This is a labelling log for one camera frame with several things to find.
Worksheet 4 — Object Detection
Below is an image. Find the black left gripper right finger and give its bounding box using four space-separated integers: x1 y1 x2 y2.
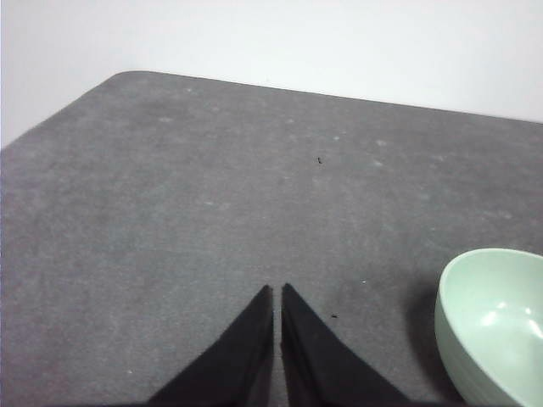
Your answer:
280 282 413 404

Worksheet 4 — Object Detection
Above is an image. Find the green ribbed bowl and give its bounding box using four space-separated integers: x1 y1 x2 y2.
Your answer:
433 248 543 407

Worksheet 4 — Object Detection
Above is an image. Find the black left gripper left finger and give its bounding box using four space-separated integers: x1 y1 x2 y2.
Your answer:
148 283 275 404

